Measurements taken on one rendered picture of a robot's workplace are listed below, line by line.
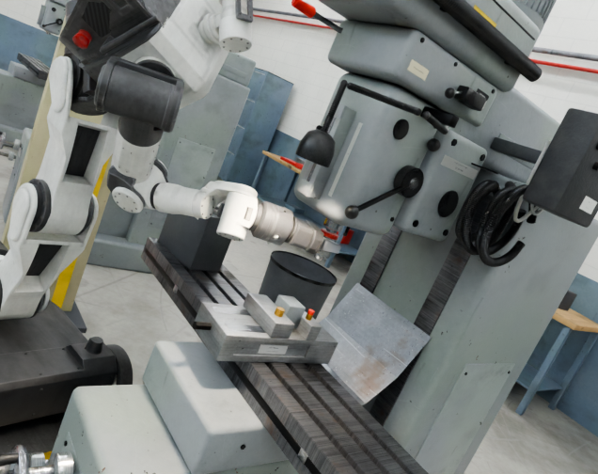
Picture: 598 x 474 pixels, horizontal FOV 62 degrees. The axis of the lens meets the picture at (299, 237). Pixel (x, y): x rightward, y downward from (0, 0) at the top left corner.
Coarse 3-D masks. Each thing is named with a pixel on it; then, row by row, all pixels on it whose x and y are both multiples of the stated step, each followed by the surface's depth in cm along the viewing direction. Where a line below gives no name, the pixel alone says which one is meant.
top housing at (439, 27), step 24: (336, 0) 101; (360, 0) 94; (384, 0) 89; (408, 0) 89; (432, 0) 92; (480, 0) 99; (504, 0) 103; (408, 24) 95; (432, 24) 95; (456, 24) 98; (504, 24) 106; (528, 24) 110; (456, 48) 101; (480, 48) 105; (528, 48) 113; (480, 72) 110; (504, 72) 112
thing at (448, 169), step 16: (448, 144) 113; (464, 144) 116; (432, 160) 114; (448, 160) 115; (464, 160) 119; (480, 160) 122; (432, 176) 115; (448, 176) 118; (464, 176) 122; (432, 192) 117; (448, 192) 120; (464, 192) 124; (416, 208) 116; (432, 208) 119; (448, 208) 123; (400, 224) 118; (416, 224) 118; (432, 224) 122; (448, 224) 126
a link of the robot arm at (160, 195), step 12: (156, 168) 119; (156, 180) 119; (144, 192) 115; (156, 192) 117; (168, 192) 116; (180, 192) 115; (192, 192) 115; (156, 204) 117; (168, 204) 116; (180, 204) 115
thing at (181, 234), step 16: (176, 224) 164; (192, 224) 158; (208, 224) 154; (160, 240) 170; (176, 240) 163; (192, 240) 158; (208, 240) 156; (224, 240) 161; (176, 256) 162; (192, 256) 157; (208, 256) 159; (224, 256) 164
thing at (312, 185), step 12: (348, 108) 106; (336, 120) 106; (348, 120) 107; (336, 132) 106; (336, 144) 108; (336, 156) 109; (312, 168) 109; (324, 168) 109; (312, 180) 109; (324, 180) 110; (300, 192) 111; (312, 192) 110
